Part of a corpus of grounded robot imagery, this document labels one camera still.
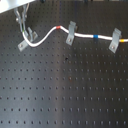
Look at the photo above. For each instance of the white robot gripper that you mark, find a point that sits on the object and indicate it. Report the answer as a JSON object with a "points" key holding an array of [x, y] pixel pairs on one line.
{"points": [[6, 5]]}

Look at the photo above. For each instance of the middle grey cable clip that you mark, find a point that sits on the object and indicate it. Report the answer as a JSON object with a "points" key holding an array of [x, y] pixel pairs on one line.
{"points": [[72, 29]]}

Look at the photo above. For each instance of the right grey cable clip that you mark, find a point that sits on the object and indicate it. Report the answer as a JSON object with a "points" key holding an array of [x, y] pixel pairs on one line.
{"points": [[115, 40]]}

